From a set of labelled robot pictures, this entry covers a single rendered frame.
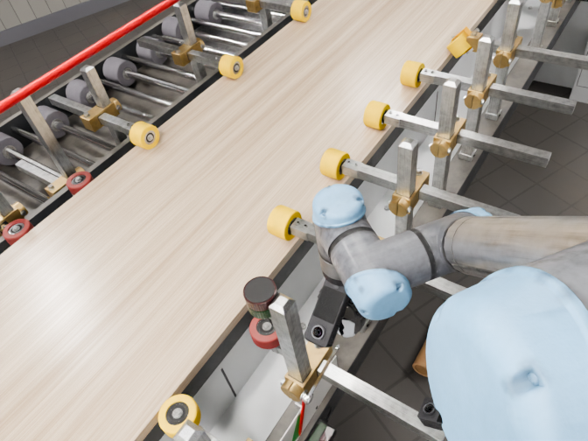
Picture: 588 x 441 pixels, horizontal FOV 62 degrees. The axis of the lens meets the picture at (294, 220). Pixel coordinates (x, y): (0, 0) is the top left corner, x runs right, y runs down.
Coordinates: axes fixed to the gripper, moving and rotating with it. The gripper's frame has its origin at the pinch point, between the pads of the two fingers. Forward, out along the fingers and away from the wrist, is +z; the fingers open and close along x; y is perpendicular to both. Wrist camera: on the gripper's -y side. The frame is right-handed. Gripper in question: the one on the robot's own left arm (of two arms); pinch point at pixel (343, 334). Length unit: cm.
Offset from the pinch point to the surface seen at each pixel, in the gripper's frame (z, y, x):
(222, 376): 25.6, -12.8, 27.9
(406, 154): -9.9, 42.2, 7.5
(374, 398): 14.5, -2.6, -8.1
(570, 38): 70, 260, 7
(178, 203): 10, 17, 65
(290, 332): -7.0, -7.6, 6.1
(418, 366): 99, 48, 0
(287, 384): 13.6, -9.7, 8.7
